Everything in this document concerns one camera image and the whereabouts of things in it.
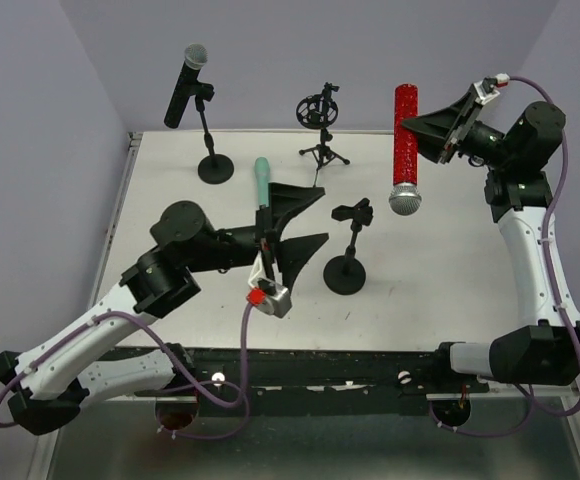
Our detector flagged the red microphone grey grille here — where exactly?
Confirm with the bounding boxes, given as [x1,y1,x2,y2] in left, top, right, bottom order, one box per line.
[389,84,422,216]

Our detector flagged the tall black round-base stand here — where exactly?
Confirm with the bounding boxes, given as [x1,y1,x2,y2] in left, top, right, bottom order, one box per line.
[323,198,374,296]

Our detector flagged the short black round-base stand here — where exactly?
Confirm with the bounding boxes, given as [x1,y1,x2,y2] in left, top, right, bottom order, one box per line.
[193,81,234,185]

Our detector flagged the black microphone silver grille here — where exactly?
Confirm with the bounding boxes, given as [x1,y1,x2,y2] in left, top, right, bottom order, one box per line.
[164,43,208,129]

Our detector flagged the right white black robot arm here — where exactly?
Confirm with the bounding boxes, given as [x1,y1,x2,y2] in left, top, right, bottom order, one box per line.
[395,84,580,386]

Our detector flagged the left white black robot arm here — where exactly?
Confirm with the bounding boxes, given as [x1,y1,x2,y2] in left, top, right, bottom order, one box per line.
[0,182,327,436]

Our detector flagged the mint green microphone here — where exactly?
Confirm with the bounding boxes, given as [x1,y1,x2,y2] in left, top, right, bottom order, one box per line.
[254,157,271,208]

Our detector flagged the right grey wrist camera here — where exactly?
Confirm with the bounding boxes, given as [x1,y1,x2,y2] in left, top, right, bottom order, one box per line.
[472,73,510,106]

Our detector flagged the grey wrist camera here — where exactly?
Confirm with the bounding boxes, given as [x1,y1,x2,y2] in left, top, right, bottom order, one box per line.
[472,73,510,106]
[247,255,292,318]

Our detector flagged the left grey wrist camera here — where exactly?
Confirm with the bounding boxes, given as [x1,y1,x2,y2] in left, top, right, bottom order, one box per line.
[247,255,292,318]

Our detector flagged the black tripod shock mount stand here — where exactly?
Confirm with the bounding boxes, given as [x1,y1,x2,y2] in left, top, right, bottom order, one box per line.
[295,82,350,187]

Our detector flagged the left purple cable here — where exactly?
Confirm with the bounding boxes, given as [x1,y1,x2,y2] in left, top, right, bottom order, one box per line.
[0,302,256,442]

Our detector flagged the black mounting base plate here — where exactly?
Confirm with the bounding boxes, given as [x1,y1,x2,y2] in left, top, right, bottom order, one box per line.
[155,344,489,417]

